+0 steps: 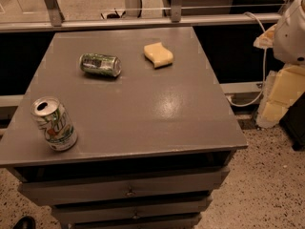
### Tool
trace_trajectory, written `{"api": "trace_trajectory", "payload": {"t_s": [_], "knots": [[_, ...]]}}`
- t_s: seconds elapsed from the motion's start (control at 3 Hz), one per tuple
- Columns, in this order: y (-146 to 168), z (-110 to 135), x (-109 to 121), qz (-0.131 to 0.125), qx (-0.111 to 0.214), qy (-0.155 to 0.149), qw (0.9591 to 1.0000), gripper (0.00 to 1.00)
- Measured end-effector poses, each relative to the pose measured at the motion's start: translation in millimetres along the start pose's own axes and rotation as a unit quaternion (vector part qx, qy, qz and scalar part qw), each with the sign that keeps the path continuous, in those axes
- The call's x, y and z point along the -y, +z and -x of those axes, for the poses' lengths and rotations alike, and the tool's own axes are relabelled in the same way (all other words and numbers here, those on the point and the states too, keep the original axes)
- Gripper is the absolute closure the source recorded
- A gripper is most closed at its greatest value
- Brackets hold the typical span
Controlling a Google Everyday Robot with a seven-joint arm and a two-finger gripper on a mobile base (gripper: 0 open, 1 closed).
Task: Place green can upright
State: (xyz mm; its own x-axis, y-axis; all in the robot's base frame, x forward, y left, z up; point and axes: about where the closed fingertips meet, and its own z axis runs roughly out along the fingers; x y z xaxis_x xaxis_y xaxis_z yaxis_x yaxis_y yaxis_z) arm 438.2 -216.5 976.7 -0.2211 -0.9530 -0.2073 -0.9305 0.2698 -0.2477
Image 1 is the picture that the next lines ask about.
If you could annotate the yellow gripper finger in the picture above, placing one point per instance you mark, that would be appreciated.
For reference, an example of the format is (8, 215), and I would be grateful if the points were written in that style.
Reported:
(266, 39)
(281, 91)

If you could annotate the green soda can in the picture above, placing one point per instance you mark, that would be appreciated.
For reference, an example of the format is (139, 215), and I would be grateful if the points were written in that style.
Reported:
(96, 63)

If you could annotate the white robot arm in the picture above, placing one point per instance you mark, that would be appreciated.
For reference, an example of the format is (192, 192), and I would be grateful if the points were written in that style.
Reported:
(289, 38)

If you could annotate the white 7up can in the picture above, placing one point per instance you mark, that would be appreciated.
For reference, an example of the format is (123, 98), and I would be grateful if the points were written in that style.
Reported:
(53, 120)

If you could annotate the yellow sponge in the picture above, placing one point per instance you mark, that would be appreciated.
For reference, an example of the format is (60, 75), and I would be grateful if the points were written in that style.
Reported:
(158, 54)

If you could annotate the top drawer with knob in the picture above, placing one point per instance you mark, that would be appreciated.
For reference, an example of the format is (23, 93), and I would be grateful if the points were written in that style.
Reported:
(132, 186)

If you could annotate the drawer with knob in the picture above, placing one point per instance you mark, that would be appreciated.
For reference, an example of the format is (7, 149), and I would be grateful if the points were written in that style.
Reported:
(132, 186)
(138, 210)

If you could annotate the bottom drawer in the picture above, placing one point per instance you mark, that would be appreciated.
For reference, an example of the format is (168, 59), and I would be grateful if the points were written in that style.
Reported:
(182, 221)

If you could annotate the grey drawer cabinet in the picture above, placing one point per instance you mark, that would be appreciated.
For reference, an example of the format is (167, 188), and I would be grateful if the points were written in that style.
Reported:
(143, 121)

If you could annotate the middle drawer with knob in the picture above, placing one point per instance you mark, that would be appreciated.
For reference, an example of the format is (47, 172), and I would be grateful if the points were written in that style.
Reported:
(138, 210)

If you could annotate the black shoe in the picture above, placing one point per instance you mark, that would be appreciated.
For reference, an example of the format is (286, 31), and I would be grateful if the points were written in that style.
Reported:
(25, 223)

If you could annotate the metal railing frame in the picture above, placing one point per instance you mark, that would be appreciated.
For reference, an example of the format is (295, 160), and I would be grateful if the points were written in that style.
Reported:
(85, 15)

